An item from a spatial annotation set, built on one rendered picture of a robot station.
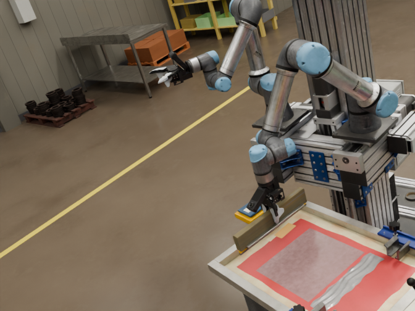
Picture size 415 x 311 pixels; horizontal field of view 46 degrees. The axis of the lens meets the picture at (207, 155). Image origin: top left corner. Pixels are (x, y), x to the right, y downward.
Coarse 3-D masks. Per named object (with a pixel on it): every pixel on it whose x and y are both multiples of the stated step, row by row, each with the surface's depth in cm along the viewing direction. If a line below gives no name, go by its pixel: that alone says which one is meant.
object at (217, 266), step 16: (304, 208) 235; (320, 208) 229; (352, 224) 213; (384, 240) 201; (224, 256) 218; (224, 272) 208; (240, 288) 199; (256, 288) 195; (272, 304) 185; (400, 304) 169
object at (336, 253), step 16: (304, 224) 228; (272, 240) 224; (288, 240) 221; (304, 240) 218; (320, 240) 215; (336, 240) 212; (352, 240) 209; (304, 256) 209; (320, 256) 206; (336, 256) 203; (352, 256) 201; (384, 256) 196; (336, 272) 196; (384, 272) 189; (400, 272) 186; (368, 288) 184; (384, 288) 182; (400, 288) 180
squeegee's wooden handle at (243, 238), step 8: (296, 192) 218; (304, 192) 220; (288, 200) 215; (296, 200) 218; (304, 200) 221; (288, 208) 216; (264, 216) 209; (280, 216) 214; (256, 224) 206; (264, 224) 209; (272, 224) 212; (240, 232) 204; (248, 232) 205; (256, 232) 207; (240, 240) 203; (248, 240) 206; (240, 248) 204
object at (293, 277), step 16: (256, 256) 217; (272, 256) 214; (288, 256) 211; (256, 272) 208; (272, 272) 206; (288, 272) 203; (304, 272) 200; (320, 272) 198; (272, 288) 197; (288, 288) 195; (304, 288) 193; (320, 288) 190; (304, 304) 185; (336, 304) 181; (352, 304) 179; (368, 304) 177
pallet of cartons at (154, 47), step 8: (160, 32) 985; (168, 32) 964; (176, 32) 944; (184, 32) 958; (144, 40) 960; (152, 40) 946; (160, 40) 920; (176, 40) 943; (184, 40) 960; (128, 48) 935; (136, 48) 915; (144, 48) 900; (152, 48) 898; (160, 48) 912; (176, 48) 945; (184, 48) 973; (128, 56) 937; (144, 56) 912; (152, 56) 900; (160, 56) 915; (168, 56) 940; (128, 64) 946; (136, 64) 931; (144, 64) 919; (152, 64) 905; (160, 64) 916
